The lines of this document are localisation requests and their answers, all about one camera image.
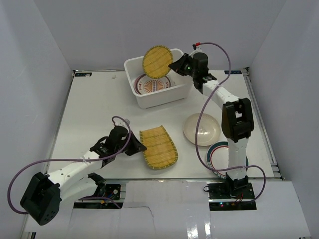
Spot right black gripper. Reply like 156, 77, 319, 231
169, 53, 198, 79

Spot round bamboo woven plate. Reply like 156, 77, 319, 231
142, 45, 173, 79

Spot fan-shaped bamboo woven tray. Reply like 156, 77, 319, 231
140, 125, 178, 170

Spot orange sunburst pattern plate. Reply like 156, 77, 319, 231
138, 74, 172, 95

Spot cream white plate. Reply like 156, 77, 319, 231
183, 113, 221, 146

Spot green red rimmed plate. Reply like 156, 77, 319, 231
206, 138, 248, 181

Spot pink plastic plate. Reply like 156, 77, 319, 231
134, 74, 145, 95

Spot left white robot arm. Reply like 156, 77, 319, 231
20, 126, 147, 226

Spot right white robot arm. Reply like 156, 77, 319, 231
168, 52, 254, 199

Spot white plastic bin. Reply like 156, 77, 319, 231
124, 48, 192, 109

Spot right blue table label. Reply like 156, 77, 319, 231
224, 70, 242, 75

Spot blue table label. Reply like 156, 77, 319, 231
74, 72, 92, 77
224, 70, 242, 75

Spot left blue table label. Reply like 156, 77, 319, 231
74, 72, 92, 77

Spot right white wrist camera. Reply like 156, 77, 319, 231
191, 42, 202, 54

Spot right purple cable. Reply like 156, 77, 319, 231
195, 41, 267, 205

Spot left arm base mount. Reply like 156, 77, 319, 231
73, 173, 123, 209

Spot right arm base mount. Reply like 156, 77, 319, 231
203, 183, 257, 212

